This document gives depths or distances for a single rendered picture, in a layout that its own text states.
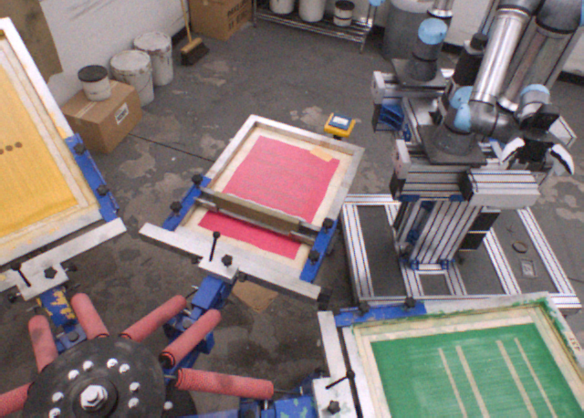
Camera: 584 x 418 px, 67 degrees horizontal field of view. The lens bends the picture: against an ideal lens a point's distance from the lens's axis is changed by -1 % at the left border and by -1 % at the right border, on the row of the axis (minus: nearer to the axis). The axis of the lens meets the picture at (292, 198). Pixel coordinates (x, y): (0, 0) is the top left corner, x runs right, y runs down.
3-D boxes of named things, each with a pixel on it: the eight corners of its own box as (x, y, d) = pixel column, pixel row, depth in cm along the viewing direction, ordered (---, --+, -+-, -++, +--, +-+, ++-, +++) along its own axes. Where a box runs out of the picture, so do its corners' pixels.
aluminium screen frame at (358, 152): (251, 120, 222) (251, 114, 219) (363, 154, 210) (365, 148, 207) (166, 235, 171) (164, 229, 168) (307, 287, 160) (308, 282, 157)
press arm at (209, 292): (216, 269, 158) (215, 261, 154) (231, 275, 157) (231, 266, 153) (192, 309, 147) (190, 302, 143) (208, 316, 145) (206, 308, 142)
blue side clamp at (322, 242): (323, 225, 181) (326, 214, 176) (335, 230, 180) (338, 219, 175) (297, 285, 161) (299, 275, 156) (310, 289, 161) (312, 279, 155)
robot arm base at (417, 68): (431, 64, 211) (437, 45, 203) (440, 81, 201) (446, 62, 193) (400, 62, 209) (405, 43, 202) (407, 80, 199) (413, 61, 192)
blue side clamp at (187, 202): (202, 184, 192) (201, 172, 186) (213, 188, 191) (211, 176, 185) (164, 235, 172) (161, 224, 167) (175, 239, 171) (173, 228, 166)
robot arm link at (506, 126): (486, 131, 138) (501, 103, 130) (524, 142, 136) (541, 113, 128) (484, 147, 133) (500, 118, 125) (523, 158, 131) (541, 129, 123)
